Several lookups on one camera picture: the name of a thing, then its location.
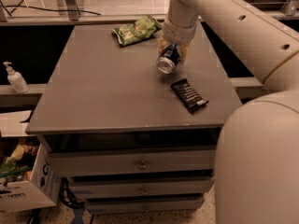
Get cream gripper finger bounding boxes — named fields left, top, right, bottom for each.
left=158, top=35, right=170, bottom=55
left=178, top=43, right=190, bottom=63

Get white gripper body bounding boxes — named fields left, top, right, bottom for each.
left=163, top=14, right=198, bottom=45

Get blue pepsi can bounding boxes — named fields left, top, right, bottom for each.
left=156, top=44, right=180, bottom=75

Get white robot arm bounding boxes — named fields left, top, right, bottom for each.
left=163, top=0, right=299, bottom=224

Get green chip bag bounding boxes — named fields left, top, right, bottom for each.
left=112, top=15, right=162, bottom=47

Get black snack bar wrapper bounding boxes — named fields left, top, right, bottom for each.
left=170, top=78, right=208, bottom=113

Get grey drawer cabinet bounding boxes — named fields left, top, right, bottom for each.
left=27, top=25, right=240, bottom=205

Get top cabinet drawer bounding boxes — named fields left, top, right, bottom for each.
left=47, top=147, right=216, bottom=176

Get cabinet drawer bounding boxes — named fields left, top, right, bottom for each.
left=70, top=177, right=213, bottom=199
left=47, top=147, right=216, bottom=176
left=86, top=196, right=204, bottom=215

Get white pump bottle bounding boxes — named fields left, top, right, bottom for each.
left=3, top=62, right=29, bottom=93

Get middle cabinet drawer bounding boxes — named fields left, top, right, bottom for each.
left=70, top=177, right=213, bottom=199

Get bottom cabinet drawer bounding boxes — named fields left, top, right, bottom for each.
left=86, top=196, right=204, bottom=215

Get white cardboard box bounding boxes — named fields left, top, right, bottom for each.
left=0, top=110, right=61, bottom=212

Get black floor cable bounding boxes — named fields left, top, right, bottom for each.
left=0, top=0, right=102, bottom=17

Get black cables under cabinet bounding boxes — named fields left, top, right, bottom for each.
left=59, top=177, right=86, bottom=210

